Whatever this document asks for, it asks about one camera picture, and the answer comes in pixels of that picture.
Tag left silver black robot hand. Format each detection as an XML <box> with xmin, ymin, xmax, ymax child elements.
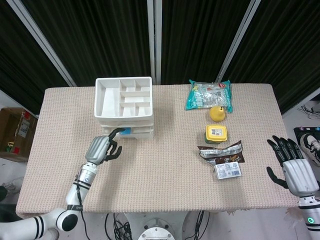
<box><xmin>84</xmin><ymin>127</ymin><xmax>126</xmax><ymax>166</ymax></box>

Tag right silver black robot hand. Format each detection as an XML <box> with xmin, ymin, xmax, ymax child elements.
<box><xmin>266</xmin><ymin>135</ymin><xmax>320</xmax><ymax>198</ymax></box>

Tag clear drawer with blue box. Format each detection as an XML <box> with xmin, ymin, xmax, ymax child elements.
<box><xmin>101</xmin><ymin>125</ymin><xmax>154</xmax><ymax>135</ymax></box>

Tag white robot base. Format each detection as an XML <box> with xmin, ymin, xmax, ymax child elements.
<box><xmin>123</xmin><ymin>212</ymin><xmax>188</xmax><ymax>240</ymax></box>

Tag black white sneaker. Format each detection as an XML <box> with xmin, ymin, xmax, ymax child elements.
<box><xmin>299</xmin><ymin>133</ymin><xmax>320</xmax><ymax>166</ymax></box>

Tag beige waffle tablecloth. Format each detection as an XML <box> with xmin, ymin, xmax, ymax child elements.
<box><xmin>15</xmin><ymin>83</ymin><xmax>300</xmax><ymax>220</ymax></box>

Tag white blue carton box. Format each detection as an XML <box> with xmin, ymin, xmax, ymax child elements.
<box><xmin>212</xmin><ymin>161</ymin><xmax>243</xmax><ymax>181</ymax></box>

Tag brown chocolate snack bag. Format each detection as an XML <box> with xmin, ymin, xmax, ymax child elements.
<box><xmin>196</xmin><ymin>140</ymin><xmax>246</xmax><ymax>166</ymax></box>

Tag brown cardboard box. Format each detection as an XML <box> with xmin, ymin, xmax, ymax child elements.
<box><xmin>0</xmin><ymin>107</ymin><xmax>38</xmax><ymax>162</ymax></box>

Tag green jar with yellow lid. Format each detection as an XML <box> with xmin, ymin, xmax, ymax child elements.
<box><xmin>204</xmin><ymin>124</ymin><xmax>229</xmax><ymax>145</ymax></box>

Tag teal snack bag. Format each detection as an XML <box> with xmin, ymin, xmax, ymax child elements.
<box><xmin>184</xmin><ymin>79</ymin><xmax>233</xmax><ymax>113</ymax></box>

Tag white compartment drawer organizer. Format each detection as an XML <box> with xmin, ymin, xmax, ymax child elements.
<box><xmin>93</xmin><ymin>76</ymin><xmax>155</xmax><ymax>141</ymax></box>

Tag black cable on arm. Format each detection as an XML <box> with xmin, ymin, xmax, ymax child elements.
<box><xmin>74</xmin><ymin>181</ymin><xmax>91</xmax><ymax>240</ymax></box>

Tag tangled floor cables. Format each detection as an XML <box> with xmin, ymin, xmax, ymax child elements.
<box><xmin>297</xmin><ymin>103</ymin><xmax>320</xmax><ymax>120</ymax></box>

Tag black cable bundle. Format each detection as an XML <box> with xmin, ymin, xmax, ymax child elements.
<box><xmin>104</xmin><ymin>212</ymin><xmax>133</xmax><ymax>240</ymax></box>
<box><xmin>193</xmin><ymin>211</ymin><xmax>211</xmax><ymax>240</ymax></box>

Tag grey partition post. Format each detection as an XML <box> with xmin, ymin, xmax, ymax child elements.
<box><xmin>6</xmin><ymin>0</ymin><xmax>77</xmax><ymax>87</ymax></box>
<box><xmin>216</xmin><ymin>0</ymin><xmax>262</xmax><ymax>83</ymax></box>
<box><xmin>146</xmin><ymin>0</ymin><xmax>163</xmax><ymax>85</ymax></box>

